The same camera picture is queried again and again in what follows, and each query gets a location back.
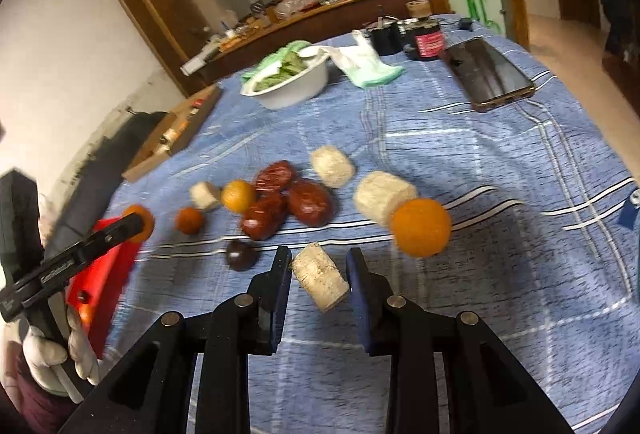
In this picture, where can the clear plastic bag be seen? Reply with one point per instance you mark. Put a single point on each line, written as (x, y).
(295, 4)

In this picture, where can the dark plum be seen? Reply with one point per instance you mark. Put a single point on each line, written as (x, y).
(241, 255)

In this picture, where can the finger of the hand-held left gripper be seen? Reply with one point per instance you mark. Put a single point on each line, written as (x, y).
(85, 254)

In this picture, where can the cardboard box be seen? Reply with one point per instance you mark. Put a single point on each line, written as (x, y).
(172, 133)

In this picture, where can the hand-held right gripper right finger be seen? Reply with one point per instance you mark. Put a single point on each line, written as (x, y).
(361, 314)

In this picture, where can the red box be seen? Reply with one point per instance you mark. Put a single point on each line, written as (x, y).
(107, 274)

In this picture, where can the dark jar with red label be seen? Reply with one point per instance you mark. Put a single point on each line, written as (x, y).
(429, 42)

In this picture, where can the white and green cloth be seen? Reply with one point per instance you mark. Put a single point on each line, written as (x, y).
(370, 61)

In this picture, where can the orange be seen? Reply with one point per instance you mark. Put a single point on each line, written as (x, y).
(238, 196)
(190, 220)
(146, 226)
(421, 227)

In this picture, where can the black container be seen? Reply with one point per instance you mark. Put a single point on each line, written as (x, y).
(385, 38)

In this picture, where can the blue plaid tablecloth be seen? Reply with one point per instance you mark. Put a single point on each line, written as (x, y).
(450, 153)

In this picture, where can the person's left hand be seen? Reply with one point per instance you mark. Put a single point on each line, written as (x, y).
(42, 356)

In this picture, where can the smartphone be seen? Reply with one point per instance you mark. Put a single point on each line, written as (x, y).
(487, 73)

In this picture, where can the person's left forearm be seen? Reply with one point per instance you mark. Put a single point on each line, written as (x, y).
(30, 409)

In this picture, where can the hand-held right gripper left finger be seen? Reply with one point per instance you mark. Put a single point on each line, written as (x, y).
(279, 314)

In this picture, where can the red date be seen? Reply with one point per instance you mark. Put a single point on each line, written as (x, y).
(263, 216)
(310, 202)
(274, 177)

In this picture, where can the white flat box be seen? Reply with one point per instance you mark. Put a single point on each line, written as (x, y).
(195, 62)

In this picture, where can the black sofa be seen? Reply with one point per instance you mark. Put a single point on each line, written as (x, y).
(100, 184)

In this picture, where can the white bowl with greens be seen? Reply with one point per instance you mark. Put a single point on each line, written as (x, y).
(295, 86)

